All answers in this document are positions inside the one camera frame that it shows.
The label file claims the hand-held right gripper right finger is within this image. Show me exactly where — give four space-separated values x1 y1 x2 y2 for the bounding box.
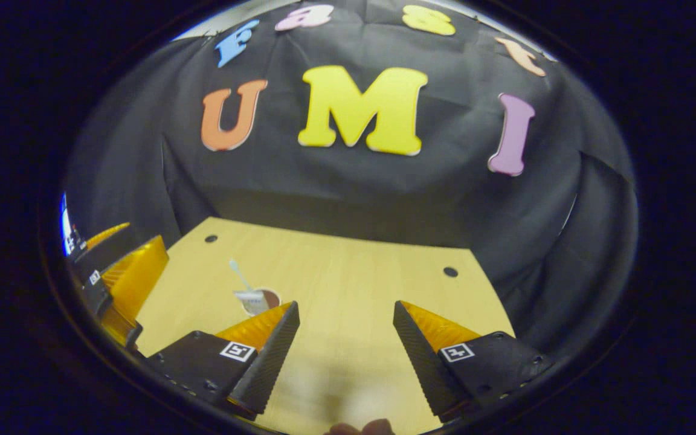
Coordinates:
393 300 555 424

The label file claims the beige cup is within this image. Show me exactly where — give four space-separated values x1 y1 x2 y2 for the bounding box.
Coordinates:
240 288 282 318

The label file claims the black backdrop cloth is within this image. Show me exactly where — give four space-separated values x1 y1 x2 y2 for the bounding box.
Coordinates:
64 0 639 358

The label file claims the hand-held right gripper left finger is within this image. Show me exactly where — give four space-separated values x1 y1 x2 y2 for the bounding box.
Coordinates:
146 301 300 422

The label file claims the white toothpaste tube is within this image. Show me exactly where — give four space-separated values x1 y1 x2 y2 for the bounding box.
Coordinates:
233 290 268 316

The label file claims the pale green toothbrush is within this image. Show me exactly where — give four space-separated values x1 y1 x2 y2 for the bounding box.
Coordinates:
229 259 254 292

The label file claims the wooden desktop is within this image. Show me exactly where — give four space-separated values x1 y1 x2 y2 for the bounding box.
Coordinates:
135 216 515 435

